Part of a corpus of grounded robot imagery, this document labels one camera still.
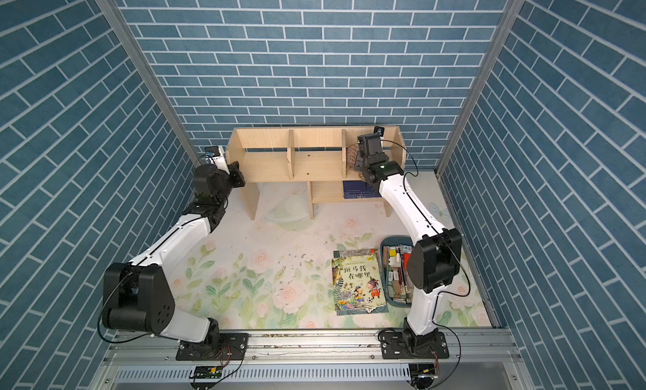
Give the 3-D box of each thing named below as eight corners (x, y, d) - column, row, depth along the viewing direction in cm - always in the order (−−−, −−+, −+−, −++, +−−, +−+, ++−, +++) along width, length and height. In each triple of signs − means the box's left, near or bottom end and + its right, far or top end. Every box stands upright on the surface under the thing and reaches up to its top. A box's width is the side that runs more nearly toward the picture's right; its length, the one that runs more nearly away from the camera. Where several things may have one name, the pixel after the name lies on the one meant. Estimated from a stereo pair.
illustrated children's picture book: (331, 314, 82) (331, 313, 80) (332, 251, 96) (332, 249, 95) (386, 314, 82) (387, 313, 80) (379, 251, 96) (379, 249, 95)
